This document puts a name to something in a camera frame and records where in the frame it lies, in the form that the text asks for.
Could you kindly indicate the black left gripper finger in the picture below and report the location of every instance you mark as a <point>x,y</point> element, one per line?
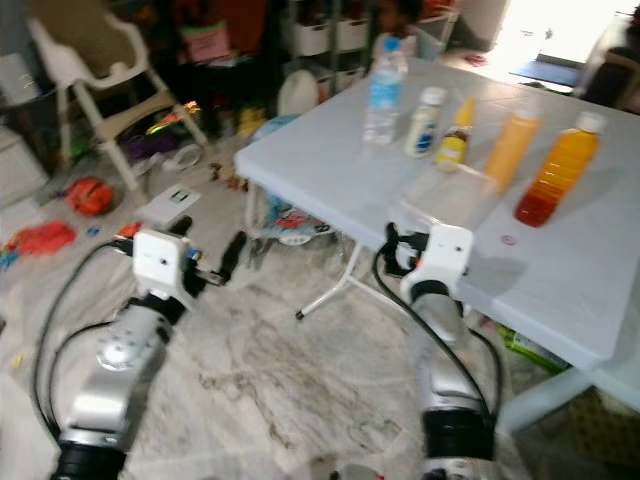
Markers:
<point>184,226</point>
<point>235,255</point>

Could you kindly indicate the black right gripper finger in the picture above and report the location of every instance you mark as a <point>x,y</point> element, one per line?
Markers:
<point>389,250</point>

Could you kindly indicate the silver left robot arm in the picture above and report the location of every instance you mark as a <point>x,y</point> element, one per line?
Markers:
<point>115,375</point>

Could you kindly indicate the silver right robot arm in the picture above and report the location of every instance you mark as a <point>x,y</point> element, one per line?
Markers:
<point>450,390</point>

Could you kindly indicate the flat white box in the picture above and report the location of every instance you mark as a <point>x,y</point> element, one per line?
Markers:
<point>170,205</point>

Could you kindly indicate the blue baby walker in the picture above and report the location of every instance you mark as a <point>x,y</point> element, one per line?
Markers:
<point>290,220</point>

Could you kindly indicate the clear plastic container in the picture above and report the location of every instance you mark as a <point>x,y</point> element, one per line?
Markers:
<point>445,195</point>

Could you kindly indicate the red round toy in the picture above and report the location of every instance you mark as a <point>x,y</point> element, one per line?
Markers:
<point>90,196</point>

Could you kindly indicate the small yellow sauce bottle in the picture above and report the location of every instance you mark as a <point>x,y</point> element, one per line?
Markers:
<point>455,145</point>

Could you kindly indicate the white bottle blue label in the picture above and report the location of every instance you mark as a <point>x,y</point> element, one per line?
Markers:
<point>425,125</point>

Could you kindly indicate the orange red toy pile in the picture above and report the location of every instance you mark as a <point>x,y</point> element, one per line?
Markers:
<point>43,238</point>

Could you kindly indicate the orange juice bottle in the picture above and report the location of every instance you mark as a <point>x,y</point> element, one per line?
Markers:
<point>510,150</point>

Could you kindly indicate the green packet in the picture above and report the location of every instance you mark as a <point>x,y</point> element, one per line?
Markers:
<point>532,350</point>

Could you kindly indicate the clear water bottle blue label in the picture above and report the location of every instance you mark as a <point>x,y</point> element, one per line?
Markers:
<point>384,92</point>

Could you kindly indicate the white folding table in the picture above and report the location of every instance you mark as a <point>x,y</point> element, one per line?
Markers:
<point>580,270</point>

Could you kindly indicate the amber liquid bottle white cap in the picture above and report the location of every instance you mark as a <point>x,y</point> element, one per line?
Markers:
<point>560,170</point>

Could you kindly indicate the white plastic jug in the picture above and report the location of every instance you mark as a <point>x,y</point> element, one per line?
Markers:
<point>298,95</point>

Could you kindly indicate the white high chair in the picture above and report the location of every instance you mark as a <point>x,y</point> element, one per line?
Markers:
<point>85,75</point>

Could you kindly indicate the shelf with white bins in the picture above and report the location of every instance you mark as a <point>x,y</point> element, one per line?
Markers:
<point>325,38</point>

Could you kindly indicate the dark blue laptop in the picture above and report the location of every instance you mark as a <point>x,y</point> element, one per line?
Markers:
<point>545,72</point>

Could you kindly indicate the child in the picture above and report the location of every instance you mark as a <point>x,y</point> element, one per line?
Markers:
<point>395,25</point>

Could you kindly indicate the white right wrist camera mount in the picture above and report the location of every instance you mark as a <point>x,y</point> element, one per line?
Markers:
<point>445,252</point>

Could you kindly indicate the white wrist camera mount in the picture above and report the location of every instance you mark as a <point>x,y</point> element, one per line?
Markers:
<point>445,252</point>
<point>158,262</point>

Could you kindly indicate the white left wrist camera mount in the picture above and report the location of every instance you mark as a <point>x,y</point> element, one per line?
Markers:
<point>158,262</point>

